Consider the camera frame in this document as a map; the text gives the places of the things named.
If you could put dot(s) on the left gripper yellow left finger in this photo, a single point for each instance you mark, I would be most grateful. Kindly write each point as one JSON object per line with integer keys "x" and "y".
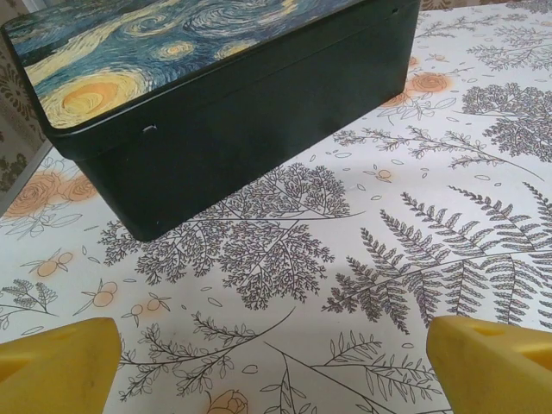
{"x": 56, "y": 371}

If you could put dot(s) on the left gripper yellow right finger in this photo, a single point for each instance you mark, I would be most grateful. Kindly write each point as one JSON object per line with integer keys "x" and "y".
{"x": 496, "y": 371}

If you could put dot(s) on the dark patterned box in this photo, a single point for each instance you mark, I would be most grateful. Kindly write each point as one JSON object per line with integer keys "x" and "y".
{"x": 237, "y": 129}

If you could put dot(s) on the floral patterned tablecloth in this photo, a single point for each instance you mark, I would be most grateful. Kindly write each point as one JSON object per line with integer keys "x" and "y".
{"x": 302, "y": 280}

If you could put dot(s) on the aluminium frame side rail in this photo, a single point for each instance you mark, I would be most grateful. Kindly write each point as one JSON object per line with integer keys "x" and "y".
{"x": 23, "y": 179}

